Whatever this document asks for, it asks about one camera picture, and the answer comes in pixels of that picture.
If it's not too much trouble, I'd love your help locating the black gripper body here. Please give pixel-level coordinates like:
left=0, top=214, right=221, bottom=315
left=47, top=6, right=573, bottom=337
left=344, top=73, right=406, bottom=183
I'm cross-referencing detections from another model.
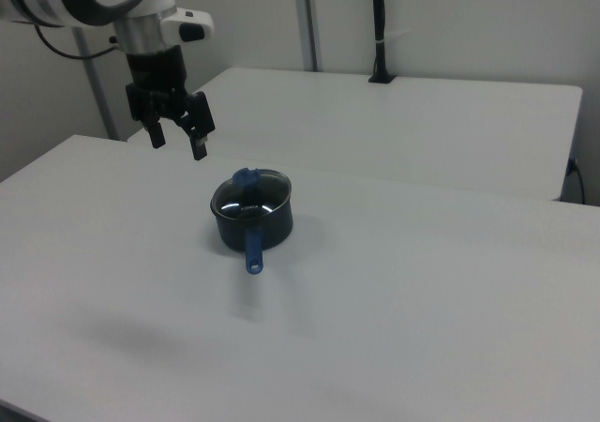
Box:
left=125, top=45, right=193, bottom=122

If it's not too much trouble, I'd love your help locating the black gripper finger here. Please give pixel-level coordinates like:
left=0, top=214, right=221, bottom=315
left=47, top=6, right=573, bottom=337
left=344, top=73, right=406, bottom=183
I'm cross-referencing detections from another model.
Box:
left=179, top=91, right=218, bottom=162
left=124, top=83, right=167, bottom=150

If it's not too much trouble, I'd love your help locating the glass lid with blue knob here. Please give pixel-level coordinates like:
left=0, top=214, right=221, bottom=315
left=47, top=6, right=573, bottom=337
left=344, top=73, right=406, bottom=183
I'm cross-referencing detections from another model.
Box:
left=210, top=166, right=293, bottom=220

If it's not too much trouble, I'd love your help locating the dark saucepan with blue handle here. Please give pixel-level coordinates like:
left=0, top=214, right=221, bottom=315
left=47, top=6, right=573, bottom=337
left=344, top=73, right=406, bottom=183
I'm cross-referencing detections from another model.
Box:
left=209, top=167, right=295, bottom=277

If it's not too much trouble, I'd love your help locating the white side table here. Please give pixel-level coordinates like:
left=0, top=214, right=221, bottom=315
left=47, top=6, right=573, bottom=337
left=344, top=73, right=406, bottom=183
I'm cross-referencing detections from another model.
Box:
left=127, top=68, right=584, bottom=203

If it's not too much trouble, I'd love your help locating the grey partition frame post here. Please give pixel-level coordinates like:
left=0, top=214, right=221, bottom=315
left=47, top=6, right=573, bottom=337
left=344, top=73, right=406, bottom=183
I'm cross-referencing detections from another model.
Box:
left=292, top=0, right=325, bottom=72
left=73, top=27, right=121, bottom=142

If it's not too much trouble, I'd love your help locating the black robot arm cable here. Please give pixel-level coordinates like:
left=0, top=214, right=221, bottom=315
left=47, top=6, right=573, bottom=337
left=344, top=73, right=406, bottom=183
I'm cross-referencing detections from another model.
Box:
left=34, top=24, right=118, bottom=60

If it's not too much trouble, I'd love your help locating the black camera pole with clamp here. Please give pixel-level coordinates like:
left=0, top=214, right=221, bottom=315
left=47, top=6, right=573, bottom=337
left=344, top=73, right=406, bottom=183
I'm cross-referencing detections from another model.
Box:
left=367, top=0, right=397, bottom=84

